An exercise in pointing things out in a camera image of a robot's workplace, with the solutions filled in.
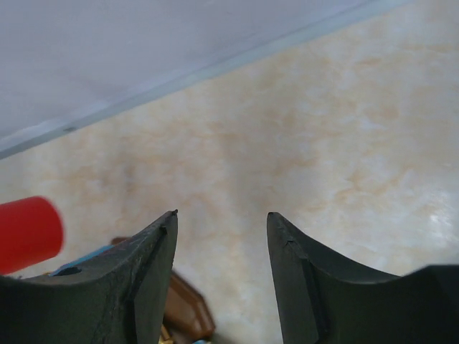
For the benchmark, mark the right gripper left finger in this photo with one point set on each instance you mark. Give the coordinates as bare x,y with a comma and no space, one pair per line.
118,296

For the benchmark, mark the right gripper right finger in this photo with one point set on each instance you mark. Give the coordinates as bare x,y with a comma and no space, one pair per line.
325,297

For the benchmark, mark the red wine glass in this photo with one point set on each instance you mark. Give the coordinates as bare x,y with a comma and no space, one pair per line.
31,232

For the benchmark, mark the blue wine glass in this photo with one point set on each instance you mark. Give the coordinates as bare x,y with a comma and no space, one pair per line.
81,260

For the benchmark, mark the gold wire glass rack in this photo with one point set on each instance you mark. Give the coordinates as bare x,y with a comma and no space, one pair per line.
167,313

